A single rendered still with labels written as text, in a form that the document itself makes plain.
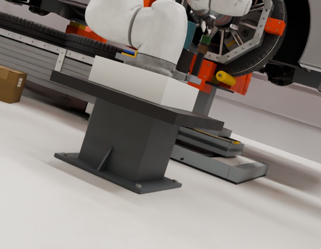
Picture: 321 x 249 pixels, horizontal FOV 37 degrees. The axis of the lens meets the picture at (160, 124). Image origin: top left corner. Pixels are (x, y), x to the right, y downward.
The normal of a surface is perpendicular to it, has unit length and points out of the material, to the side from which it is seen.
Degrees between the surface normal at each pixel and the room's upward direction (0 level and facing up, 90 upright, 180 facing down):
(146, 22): 83
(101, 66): 90
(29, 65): 90
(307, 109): 90
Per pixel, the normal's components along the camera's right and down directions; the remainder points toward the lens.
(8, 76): 0.05, 0.10
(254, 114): -0.41, -0.05
